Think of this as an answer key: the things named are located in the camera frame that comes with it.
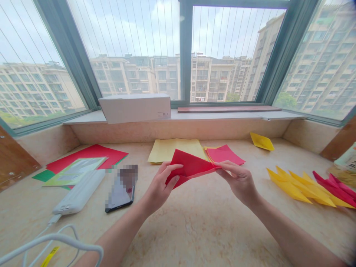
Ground person's left hand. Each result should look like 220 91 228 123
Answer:
144 161 184 208

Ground folded red paper piece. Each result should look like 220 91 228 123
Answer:
312 170 356 208
328 172 356 198

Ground yellow cable tag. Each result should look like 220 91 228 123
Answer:
40 246 60 267

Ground plastic drink bottle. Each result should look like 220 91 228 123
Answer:
327 141 356 187

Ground grey stone window sill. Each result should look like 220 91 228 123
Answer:
63 108 307 125

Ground white cardboard box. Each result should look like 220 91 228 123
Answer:
98 93 172 125

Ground white power bank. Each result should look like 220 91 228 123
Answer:
52 169 106 215

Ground green paper sheet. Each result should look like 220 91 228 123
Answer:
31 169 76 191

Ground stack of pink paper squares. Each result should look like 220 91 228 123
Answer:
204 144 247 167

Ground light green paper packet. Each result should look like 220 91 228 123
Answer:
42 156 108 188

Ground brown wooden board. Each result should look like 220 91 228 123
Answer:
177 105 283 114

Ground stack of yellow paper sheets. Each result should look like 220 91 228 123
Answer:
147 138 208 165

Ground white cable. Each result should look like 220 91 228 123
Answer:
0 213 105 267

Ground yellow paper boat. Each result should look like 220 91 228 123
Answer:
249 132 275 152

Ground brown wooden side panel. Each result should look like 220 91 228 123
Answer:
0 124 43 193
319 116 356 162

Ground black smartphone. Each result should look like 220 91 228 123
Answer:
104 164 139 214

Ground large red paper sheets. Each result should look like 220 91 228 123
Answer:
45 143 129 178

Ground folded yellow paper piece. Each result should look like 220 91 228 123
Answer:
301 171 356 210
275 165 337 208
266 167 313 205

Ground green framed window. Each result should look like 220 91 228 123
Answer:
0 0 356 137

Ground person's right hand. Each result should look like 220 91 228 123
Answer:
215 160 261 208

